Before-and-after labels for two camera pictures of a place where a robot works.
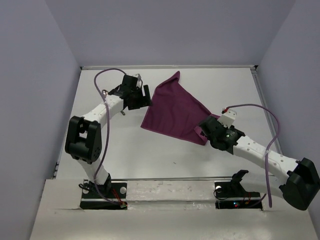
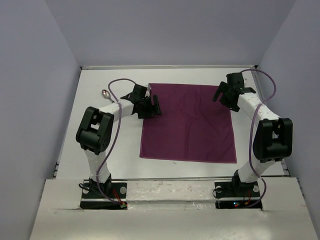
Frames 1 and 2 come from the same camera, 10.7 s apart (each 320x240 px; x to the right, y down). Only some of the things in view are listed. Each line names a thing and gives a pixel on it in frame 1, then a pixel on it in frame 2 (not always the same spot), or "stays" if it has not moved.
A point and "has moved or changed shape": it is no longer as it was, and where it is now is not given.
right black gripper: x=220 y=124 to x=223 y=88
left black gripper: x=144 y=102 to x=153 y=109
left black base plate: x=114 y=191 stays
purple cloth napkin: x=172 y=111 has moved or changed shape
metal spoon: x=106 y=92 stays
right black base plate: x=232 y=195 stays
